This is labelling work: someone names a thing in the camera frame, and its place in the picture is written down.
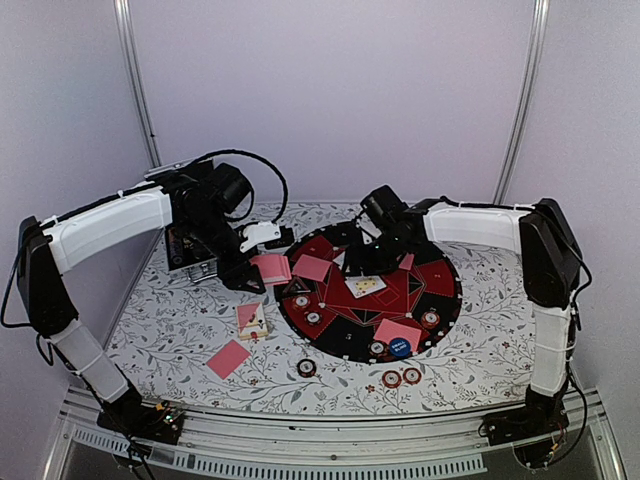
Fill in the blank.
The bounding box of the face up card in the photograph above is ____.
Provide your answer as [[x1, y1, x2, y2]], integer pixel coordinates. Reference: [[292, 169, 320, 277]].
[[236, 302, 266, 332], [345, 276, 386, 298]]

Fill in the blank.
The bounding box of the aluminium poker chip case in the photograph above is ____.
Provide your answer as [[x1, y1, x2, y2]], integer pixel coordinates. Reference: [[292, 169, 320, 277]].
[[144, 160, 215, 274]]

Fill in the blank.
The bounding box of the pink playing card deck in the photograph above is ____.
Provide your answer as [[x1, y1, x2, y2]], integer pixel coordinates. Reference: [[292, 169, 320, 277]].
[[250, 254, 292, 285]]

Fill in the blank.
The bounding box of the round red black poker mat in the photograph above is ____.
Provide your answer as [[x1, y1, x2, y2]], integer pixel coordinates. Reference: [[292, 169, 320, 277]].
[[274, 222, 462, 363]]

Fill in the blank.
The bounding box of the left aluminium frame post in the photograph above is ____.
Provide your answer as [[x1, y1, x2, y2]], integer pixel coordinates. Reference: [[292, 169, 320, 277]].
[[113, 0, 161, 168]]

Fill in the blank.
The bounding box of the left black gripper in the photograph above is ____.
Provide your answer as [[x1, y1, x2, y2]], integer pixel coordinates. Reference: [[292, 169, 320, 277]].
[[182, 209, 267, 294]]

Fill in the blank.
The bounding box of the wooden card holder block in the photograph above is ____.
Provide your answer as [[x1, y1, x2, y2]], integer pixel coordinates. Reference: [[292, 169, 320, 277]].
[[238, 320, 269, 341]]

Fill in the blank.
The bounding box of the blue small blind button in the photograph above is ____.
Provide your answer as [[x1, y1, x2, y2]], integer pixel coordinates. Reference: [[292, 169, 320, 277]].
[[388, 337, 412, 358]]

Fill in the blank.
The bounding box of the orange chip sector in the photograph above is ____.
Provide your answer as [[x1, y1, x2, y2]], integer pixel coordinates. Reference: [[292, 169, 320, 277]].
[[292, 295, 311, 310], [420, 311, 440, 330]]

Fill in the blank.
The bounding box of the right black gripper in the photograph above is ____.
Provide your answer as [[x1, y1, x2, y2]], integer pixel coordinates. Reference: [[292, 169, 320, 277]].
[[340, 231, 412, 278]]

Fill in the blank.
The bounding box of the dark chip sector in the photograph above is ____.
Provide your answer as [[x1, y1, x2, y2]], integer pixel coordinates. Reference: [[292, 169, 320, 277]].
[[368, 340, 388, 358], [305, 311, 322, 325]]

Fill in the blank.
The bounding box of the orange chip stack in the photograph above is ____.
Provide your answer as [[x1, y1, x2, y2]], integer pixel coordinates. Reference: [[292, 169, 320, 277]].
[[381, 370, 402, 389]]

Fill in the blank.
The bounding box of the front aluminium rail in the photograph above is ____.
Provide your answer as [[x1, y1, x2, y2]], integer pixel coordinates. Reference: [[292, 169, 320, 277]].
[[43, 388, 627, 479]]

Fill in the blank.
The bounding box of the dark chip bottom sector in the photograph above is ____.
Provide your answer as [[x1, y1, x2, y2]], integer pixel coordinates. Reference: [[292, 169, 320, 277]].
[[368, 340, 388, 358]]

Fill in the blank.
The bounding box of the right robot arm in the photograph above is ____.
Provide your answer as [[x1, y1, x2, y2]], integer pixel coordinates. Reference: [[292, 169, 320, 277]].
[[341, 185, 591, 469]]

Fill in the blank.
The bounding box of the face up card on holder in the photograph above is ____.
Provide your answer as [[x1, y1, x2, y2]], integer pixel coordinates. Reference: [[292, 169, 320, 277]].
[[236, 302, 266, 332]]

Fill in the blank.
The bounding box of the right aluminium frame post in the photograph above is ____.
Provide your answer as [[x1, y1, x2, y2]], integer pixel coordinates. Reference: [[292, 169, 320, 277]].
[[492, 0, 551, 204]]

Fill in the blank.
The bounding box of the dark brown chip stack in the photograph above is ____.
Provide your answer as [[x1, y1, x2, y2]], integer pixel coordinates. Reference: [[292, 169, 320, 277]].
[[296, 359, 316, 378]]

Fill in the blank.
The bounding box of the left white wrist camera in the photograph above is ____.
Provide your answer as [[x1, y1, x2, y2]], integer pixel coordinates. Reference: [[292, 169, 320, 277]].
[[239, 221, 281, 253]]

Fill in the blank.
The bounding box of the pink card sector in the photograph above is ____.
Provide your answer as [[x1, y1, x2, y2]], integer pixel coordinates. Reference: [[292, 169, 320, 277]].
[[374, 319, 422, 351]]

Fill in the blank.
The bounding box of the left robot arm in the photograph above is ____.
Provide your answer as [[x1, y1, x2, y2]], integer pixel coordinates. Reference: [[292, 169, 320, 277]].
[[1, 148, 289, 445]]

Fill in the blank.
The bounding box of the single pink playing card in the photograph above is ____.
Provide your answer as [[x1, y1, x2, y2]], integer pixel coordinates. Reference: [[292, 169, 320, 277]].
[[292, 254, 332, 282]]

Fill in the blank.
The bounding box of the aluminium frame post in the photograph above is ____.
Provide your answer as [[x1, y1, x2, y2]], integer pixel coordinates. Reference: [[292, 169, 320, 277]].
[[492, 0, 551, 204], [113, 0, 161, 168]]

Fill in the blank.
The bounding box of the floral table cloth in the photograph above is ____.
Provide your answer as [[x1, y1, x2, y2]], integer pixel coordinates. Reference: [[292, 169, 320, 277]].
[[106, 205, 539, 417]]

